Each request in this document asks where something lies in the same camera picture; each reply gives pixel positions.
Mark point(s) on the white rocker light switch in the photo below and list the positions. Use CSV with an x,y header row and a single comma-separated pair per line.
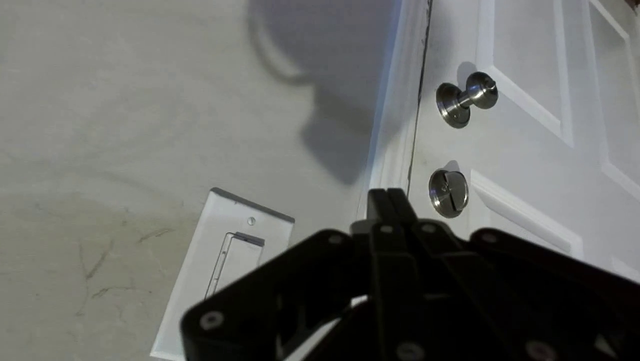
x,y
233,258

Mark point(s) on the silver deadbolt lock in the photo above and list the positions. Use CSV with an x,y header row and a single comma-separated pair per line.
x,y
448,193

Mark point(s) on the white panel door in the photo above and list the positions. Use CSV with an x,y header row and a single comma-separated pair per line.
x,y
532,148

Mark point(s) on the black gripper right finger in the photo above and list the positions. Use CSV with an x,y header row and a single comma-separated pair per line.
x,y
506,302

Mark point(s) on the white door frame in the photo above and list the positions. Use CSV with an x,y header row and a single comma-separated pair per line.
x,y
398,101

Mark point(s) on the white light switch plate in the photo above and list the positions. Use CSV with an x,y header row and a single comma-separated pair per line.
x,y
201,267

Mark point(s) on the silver door knob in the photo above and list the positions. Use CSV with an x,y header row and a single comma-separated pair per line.
x,y
463,100

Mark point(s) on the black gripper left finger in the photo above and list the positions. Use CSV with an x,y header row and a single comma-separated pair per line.
x,y
293,294

